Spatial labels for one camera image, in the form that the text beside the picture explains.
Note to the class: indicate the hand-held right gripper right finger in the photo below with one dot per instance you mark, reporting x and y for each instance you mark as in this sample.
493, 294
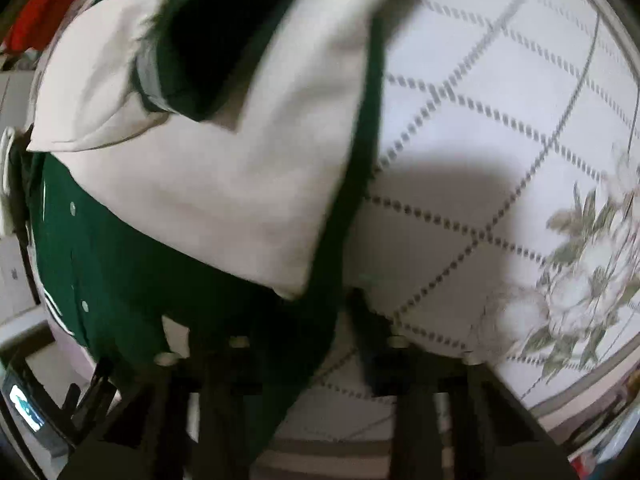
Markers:
372, 365

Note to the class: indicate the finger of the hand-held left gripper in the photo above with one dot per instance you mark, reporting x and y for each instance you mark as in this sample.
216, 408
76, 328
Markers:
92, 400

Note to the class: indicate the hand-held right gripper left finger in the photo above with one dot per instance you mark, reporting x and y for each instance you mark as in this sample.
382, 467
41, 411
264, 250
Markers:
220, 400

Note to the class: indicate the green jacket with cream sleeves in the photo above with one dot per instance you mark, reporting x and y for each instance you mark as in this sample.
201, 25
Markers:
215, 170

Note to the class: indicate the red hanging clothes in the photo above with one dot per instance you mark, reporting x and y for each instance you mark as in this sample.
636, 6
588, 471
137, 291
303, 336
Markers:
50, 0

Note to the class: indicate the white floral diamond-pattern mat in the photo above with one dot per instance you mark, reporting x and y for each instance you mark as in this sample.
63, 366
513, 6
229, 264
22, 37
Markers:
500, 160

